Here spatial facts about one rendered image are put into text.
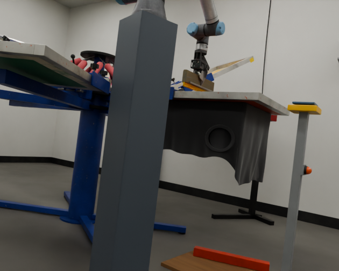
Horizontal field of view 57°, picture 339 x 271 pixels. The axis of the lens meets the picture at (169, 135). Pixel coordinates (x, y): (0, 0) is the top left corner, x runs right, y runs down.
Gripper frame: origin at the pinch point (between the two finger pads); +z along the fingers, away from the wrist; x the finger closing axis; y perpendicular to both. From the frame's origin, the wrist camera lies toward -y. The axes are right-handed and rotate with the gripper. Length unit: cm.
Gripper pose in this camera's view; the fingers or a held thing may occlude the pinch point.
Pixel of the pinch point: (199, 84)
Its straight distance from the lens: 203.4
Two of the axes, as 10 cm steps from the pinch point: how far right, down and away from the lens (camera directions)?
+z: -1.2, 9.9, -0.1
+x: 8.2, 0.9, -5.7
